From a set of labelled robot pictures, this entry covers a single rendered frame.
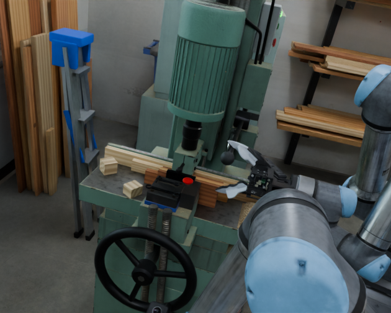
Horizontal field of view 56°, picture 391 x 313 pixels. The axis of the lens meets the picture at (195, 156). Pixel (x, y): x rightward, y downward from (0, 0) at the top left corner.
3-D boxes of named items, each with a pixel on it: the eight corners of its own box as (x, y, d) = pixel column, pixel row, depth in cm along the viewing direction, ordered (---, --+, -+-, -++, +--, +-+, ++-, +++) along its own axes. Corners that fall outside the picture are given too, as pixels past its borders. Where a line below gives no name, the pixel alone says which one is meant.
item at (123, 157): (103, 159, 130) (104, 147, 128) (106, 157, 132) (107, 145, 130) (272, 206, 123) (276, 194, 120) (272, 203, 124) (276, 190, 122)
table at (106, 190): (61, 216, 109) (61, 199, 107) (106, 169, 136) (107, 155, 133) (262, 277, 102) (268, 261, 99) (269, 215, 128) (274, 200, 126)
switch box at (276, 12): (251, 52, 129) (263, 3, 121) (254, 47, 137) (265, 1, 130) (269, 56, 128) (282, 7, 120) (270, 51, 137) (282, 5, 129)
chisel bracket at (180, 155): (170, 174, 119) (174, 151, 115) (181, 156, 132) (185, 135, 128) (192, 181, 118) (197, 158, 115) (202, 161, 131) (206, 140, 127)
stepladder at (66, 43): (66, 238, 222) (42, 33, 168) (83, 213, 244) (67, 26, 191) (92, 242, 221) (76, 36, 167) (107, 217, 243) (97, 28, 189)
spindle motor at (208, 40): (159, 114, 107) (174, -1, 93) (175, 97, 123) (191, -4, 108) (218, 129, 105) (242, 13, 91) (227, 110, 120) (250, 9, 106)
